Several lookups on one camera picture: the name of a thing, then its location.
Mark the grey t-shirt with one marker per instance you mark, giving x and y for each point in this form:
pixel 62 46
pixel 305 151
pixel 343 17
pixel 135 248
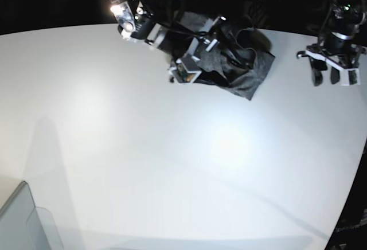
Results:
pixel 242 82

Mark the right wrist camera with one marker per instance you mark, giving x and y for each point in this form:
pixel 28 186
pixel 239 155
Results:
pixel 189 69

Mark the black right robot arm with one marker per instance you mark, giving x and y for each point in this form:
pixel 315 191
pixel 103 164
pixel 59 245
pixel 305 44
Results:
pixel 139 20

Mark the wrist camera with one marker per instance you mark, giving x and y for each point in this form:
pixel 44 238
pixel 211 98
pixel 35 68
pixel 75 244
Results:
pixel 350 77
pixel 189 69

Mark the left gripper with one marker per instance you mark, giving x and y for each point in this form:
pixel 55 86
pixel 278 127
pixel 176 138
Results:
pixel 335 49

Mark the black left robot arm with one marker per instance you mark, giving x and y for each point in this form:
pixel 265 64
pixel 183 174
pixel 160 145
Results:
pixel 344 16

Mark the grey tray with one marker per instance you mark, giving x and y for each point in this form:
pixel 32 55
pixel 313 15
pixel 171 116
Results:
pixel 25 225

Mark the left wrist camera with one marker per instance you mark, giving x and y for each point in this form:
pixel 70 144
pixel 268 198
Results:
pixel 350 77

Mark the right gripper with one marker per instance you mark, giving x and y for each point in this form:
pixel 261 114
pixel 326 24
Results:
pixel 226 44

